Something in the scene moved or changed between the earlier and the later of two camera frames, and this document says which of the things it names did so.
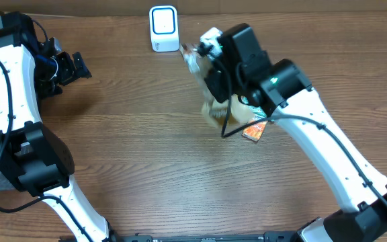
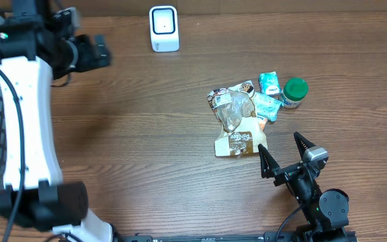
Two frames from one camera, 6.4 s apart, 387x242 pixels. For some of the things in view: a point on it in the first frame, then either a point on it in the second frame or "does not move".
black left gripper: (69, 72) to (91, 44)
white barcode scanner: (164, 28) does not move
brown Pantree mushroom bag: (216, 111) to (242, 131)
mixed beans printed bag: (188, 50) to (234, 103)
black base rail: (268, 236) does not move
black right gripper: (218, 88) to (270, 166)
